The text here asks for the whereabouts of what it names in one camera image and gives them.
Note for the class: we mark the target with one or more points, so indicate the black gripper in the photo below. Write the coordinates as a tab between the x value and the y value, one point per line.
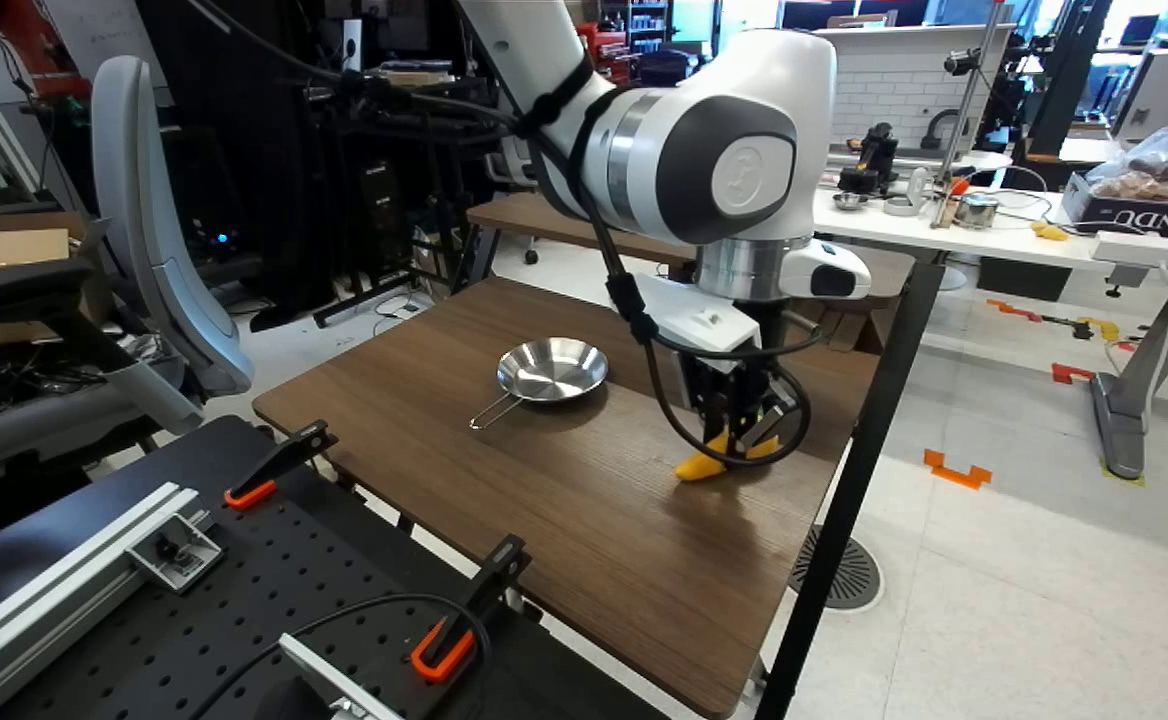
715	374

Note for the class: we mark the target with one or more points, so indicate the yellow carrot plush toy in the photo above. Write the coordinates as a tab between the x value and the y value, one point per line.
696	465

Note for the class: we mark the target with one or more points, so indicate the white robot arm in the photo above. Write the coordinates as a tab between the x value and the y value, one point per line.
696	195

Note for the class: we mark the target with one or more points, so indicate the silver metal pan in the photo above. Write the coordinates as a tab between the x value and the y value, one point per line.
540	374

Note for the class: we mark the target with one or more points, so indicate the black vertical pole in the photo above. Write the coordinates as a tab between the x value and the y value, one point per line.
855	486

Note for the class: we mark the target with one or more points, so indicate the orange black clamp left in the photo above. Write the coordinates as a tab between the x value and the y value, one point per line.
456	639

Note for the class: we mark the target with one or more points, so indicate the orange black clamp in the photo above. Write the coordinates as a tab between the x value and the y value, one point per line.
456	639
265	473

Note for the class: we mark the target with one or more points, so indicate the white workbench with clutter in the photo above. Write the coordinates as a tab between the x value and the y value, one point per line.
1029	228

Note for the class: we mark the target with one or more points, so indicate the black perforated board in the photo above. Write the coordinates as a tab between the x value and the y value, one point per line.
308	605

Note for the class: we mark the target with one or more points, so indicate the orange black clamp right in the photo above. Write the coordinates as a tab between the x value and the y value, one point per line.
265	473

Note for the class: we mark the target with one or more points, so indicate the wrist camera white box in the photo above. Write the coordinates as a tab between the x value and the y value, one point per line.
696	316

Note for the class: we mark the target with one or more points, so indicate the aluminium extrusion rail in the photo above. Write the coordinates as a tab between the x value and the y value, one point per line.
152	540

